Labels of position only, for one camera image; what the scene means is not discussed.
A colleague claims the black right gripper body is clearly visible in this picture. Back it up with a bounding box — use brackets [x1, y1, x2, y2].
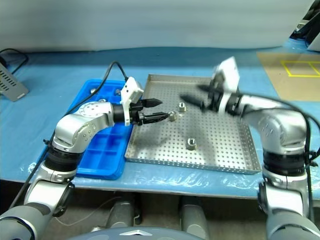
[202, 74, 223, 113]

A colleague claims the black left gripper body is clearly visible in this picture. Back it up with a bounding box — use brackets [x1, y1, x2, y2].
[129, 99, 147, 126]

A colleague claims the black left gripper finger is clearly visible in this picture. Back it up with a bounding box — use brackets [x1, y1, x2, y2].
[141, 111, 170, 126]
[142, 98, 164, 109]

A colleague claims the blue compartment tray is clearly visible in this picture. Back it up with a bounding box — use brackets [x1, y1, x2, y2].
[73, 79, 145, 181]

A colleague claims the grey perforated metal device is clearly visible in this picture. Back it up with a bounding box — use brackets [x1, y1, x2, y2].
[0, 62, 30, 102]

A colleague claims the perforated metal tray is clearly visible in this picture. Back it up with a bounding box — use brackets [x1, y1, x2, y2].
[124, 73, 262, 175]

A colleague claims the tan cardboard mat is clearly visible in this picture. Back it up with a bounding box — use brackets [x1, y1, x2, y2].
[256, 51, 320, 102]

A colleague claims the grey rounded cylinder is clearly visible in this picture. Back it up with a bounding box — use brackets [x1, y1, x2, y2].
[106, 201, 135, 230]
[178, 197, 210, 240]

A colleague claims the black and white machine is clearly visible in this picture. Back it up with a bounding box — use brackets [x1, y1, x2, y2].
[289, 0, 320, 52]

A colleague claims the grey-blue rounded robot torso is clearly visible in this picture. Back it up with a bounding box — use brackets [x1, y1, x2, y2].
[67, 226, 191, 240]

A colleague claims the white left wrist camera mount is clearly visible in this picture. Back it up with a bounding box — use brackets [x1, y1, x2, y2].
[119, 76, 145, 126]

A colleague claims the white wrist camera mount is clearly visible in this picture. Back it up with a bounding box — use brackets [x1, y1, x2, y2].
[212, 56, 241, 115]
[119, 76, 145, 126]

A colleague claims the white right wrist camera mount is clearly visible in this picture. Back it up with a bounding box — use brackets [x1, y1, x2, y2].
[212, 56, 241, 115]

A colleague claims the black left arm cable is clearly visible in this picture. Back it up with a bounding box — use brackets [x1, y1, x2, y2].
[8, 61, 128, 210]

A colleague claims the black background cable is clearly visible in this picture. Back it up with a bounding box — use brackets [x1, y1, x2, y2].
[0, 48, 29, 76]

